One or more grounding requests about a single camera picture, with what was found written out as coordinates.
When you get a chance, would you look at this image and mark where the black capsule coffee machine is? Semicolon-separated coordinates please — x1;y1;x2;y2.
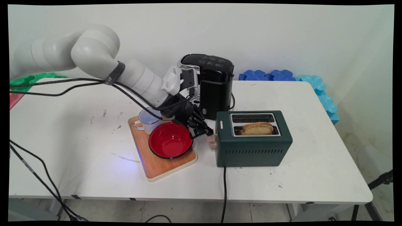
177;54;235;121

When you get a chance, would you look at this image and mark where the black looped floor cable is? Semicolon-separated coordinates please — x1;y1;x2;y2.
144;215;172;223

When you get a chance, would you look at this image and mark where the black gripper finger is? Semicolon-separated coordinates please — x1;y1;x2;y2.
188;121;208;139
194;107;215;137

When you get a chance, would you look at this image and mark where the light wooden serving tray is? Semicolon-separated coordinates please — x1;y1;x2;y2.
128;116;198;182

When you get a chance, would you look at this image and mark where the green foam puzzle mat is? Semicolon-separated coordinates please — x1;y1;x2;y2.
9;72;67;93

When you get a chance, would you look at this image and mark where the black strap on arm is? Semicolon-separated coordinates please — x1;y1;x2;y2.
104;61;126;86

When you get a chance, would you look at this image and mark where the white enamel mug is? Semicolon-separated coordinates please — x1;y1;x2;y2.
134;107;164;135

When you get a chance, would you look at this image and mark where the cyan foam puzzle mat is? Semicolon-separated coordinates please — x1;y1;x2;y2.
295;75;340;125

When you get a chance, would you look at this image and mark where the red foam puzzle mat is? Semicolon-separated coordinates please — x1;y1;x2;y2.
9;92;25;110

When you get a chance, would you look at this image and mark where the dark green two-slot toaster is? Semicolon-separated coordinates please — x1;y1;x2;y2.
209;110;293;168

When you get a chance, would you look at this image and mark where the black tripod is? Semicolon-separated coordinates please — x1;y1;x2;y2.
351;169;394;222

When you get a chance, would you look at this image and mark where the black toaster power cable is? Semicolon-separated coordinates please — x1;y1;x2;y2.
220;166;227;223

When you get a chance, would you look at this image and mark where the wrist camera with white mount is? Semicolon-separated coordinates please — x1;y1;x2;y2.
161;66;200;96

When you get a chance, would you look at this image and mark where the blue foam puzzle mat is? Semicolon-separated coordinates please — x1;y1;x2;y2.
239;69;296;82

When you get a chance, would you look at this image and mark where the toasted bread slice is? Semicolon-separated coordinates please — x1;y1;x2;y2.
240;122;274;136

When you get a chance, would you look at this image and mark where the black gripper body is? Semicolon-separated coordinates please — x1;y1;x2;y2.
168;94;198;126

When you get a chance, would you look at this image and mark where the red bowl with black rim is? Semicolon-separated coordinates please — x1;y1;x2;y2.
149;122;194;159

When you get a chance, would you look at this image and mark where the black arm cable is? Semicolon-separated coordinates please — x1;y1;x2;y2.
9;78;175;120
9;81;164;120

